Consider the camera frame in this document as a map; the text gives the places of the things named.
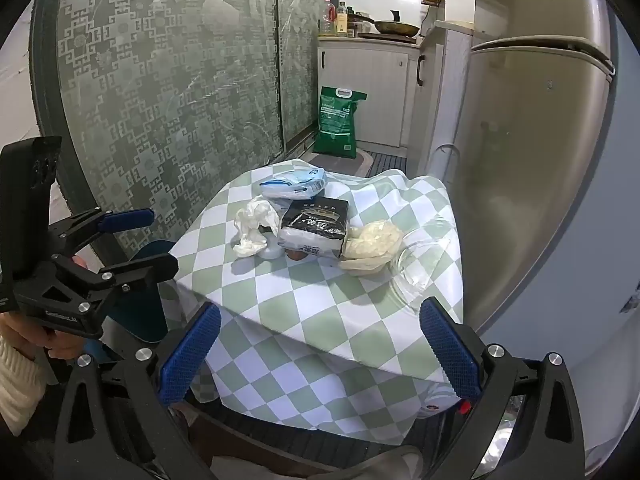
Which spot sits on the white plastic bag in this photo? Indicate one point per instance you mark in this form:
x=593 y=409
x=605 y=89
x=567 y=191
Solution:
x=252 y=225

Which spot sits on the white kitchen base cabinet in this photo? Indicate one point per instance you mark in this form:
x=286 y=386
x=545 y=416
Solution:
x=365 y=90

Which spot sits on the beige refrigerator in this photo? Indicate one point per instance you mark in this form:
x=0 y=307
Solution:
x=525 y=160

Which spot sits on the small white cup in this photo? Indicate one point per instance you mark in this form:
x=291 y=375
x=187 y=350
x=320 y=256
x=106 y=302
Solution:
x=272 y=251

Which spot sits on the black white food packet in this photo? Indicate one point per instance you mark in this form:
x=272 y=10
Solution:
x=312 y=222

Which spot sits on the grey striped floor runner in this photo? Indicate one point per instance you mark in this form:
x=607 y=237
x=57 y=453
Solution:
x=390 y=162

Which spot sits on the patterned glass sliding door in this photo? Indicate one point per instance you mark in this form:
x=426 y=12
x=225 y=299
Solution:
x=300 y=60
x=150 y=85

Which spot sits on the teal chair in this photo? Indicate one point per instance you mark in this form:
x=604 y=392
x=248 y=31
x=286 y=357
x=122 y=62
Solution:
x=140 y=320

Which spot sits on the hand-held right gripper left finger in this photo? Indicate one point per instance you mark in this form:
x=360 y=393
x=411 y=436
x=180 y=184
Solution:
x=192 y=355

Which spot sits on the oval floor mat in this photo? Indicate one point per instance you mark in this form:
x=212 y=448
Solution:
x=345 y=164

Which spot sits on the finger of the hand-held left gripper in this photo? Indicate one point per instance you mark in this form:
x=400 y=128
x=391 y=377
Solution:
x=145 y=270
x=127 y=219

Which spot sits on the frying pan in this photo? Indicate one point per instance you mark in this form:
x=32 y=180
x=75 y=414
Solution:
x=395 y=26

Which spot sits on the person's left hand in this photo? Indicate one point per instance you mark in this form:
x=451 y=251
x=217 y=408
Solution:
x=25 y=332

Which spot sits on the green rice bag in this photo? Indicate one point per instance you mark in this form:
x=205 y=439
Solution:
x=337 y=120

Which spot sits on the person's left forearm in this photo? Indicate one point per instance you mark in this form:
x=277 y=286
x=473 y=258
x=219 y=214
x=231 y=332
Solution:
x=17 y=390

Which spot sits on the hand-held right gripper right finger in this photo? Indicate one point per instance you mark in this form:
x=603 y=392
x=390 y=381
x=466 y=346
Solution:
x=450 y=355

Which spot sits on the clear glass bowl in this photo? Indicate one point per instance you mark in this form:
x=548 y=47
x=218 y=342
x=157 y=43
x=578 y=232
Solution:
x=417 y=265

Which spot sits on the yellow oil bottle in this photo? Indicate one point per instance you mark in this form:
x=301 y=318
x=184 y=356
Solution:
x=341 y=20

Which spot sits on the white side cabinet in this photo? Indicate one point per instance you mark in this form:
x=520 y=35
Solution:
x=440 y=85

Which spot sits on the cream plastic bag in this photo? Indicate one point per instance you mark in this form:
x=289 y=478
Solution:
x=372 y=242

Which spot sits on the green white checkered tablecloth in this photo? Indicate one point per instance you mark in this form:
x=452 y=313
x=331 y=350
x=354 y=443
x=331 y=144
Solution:
x=300 y=310

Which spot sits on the blue white plastic packet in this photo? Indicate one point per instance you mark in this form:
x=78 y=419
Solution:
x=300 y=182

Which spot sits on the plastic garbage bag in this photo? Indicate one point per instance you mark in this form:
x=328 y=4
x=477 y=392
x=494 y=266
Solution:
x=500 y=445

